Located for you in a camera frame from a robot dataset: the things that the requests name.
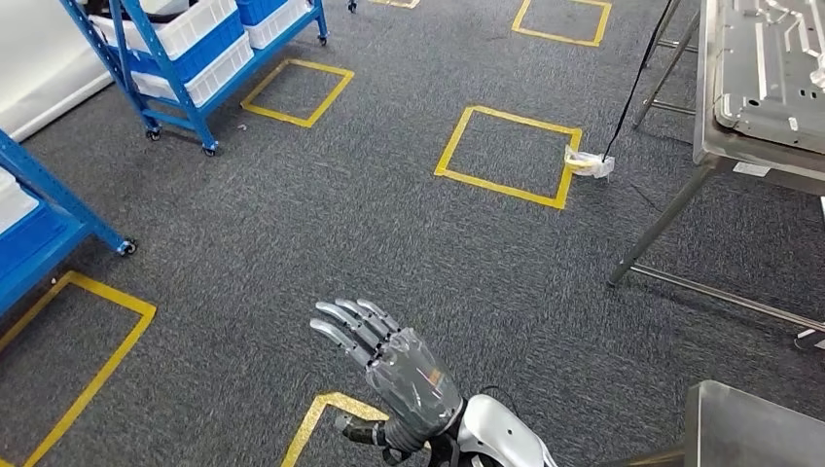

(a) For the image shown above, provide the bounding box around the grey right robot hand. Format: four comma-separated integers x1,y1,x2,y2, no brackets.
308,297,467,455

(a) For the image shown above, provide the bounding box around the stainless steel table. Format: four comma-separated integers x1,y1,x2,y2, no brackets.
604,0,825,334

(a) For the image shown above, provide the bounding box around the black curved plastic part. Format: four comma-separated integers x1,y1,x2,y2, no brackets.
87,0,196,18

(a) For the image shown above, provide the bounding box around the blue metal shelf rack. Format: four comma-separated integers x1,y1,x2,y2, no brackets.
57,0,331,158
0,128,138,318

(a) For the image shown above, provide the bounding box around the thin black floor cable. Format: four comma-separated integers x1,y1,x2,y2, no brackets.
601,0,675,163

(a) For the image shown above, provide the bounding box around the stainless steel workbench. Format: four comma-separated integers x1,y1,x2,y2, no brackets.
682,379,825,467

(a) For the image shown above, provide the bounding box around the stamped sheet metal panel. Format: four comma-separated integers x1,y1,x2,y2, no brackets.
713,0,825,157

